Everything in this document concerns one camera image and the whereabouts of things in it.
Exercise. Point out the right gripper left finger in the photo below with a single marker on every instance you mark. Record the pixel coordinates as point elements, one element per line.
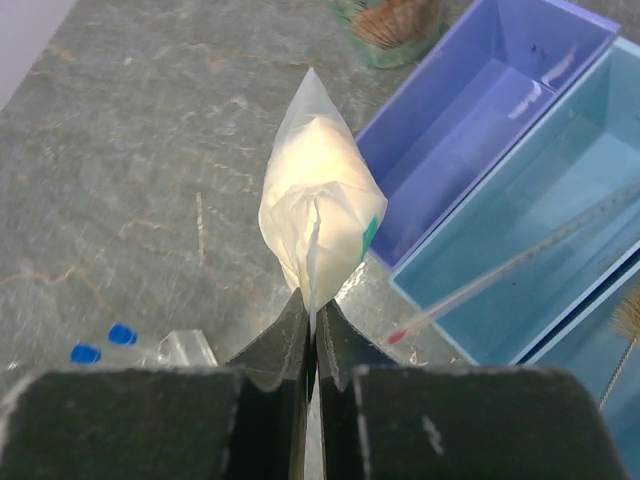
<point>243,420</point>

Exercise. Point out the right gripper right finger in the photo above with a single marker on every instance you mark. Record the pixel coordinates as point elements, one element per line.
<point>382,420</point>

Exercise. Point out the glass pipette rod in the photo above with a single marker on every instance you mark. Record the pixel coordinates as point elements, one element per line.
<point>474,287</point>

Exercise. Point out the test tube blue cap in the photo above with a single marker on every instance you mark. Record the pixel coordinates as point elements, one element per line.
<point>105,356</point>
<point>123,335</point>

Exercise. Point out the bag of white powder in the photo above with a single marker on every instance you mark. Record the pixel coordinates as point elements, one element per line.
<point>320,206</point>

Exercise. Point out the clear test tube rack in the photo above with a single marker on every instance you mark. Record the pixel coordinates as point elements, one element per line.
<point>179,348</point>

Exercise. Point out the light blue bin right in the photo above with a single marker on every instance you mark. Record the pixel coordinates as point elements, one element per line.
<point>590,349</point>

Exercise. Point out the light blue bin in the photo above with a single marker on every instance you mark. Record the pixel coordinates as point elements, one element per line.
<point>542,230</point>
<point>590,349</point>

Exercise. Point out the light blue bin left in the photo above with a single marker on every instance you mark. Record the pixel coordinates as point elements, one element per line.
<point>542,230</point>

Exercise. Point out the purple bin leftmost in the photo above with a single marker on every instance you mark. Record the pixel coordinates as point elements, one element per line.
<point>492,76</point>

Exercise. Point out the beige cartoon mug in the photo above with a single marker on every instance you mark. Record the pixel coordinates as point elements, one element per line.
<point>389,34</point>

